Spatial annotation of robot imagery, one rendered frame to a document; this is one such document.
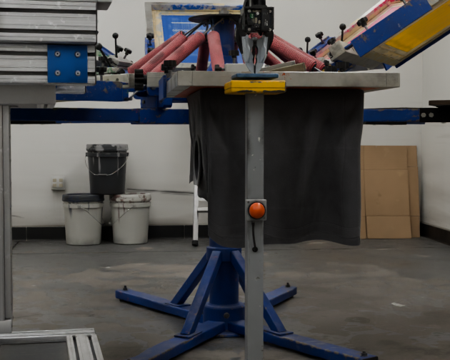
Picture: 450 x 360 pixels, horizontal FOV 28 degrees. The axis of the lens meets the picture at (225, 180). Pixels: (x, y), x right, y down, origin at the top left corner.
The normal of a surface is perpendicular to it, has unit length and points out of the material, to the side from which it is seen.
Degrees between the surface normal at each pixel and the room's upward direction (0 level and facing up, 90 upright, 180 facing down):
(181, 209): 90
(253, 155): 90
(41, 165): 90
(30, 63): 90
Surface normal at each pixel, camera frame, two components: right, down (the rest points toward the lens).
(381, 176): 0.11, -0.15
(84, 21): 0.21, 0.05
